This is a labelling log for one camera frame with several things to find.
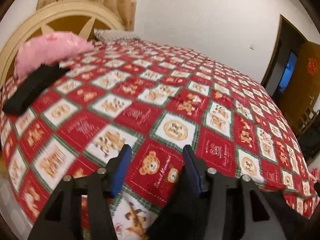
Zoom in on black pants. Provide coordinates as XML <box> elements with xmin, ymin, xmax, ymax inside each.
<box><xmin>147</xmin><ymin>164</ymin><xmax>311</xmax><ymax>240</ymax></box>

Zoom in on red patchwork bear bedspread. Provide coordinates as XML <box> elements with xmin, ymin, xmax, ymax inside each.
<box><xmin>1</xmin><ymin>40</ymin><xmax>319</xmax><ymax>239</ymax></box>

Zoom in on wooden chair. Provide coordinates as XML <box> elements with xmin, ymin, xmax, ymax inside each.
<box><xmin>294</xmin><ymin>106</ymin><xmax>319</xmax><ymax>139</ymax></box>

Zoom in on folded black garment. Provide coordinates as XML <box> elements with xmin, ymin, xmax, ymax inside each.
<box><xmin>2</xmin><ymin>63</ymin><xmax>71</xmax><ymax>115</ymax></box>

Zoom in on brown wooden door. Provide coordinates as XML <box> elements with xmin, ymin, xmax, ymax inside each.
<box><xmin>276</xmin><ymin>41</ymin><xmax>319</xmax><ymax>133</ymax></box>

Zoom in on striped grey pillow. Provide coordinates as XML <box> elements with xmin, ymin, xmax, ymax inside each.
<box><xmin>93</xmin><ymin>28</ymin><xmax>140</xmax><ymax>43</ymax></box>

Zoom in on pink fluffy pillow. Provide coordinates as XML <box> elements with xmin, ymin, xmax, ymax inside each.
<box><xmin>14</xmin><ymin>31</ymin><xmax>94</xmax><ymax>79</ymax></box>

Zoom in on red paper door decoration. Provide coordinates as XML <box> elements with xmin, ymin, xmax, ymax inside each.
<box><xmin>307</xmin><ymin>57</ymin><xmax>318</xmax><ymax>76</ymax></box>

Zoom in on cream wooden headboard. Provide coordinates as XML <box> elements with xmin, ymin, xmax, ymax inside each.
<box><xmin>1</xmin><ymin>0</ymin><xmax>125</xmax><ymax>85</ymax></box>

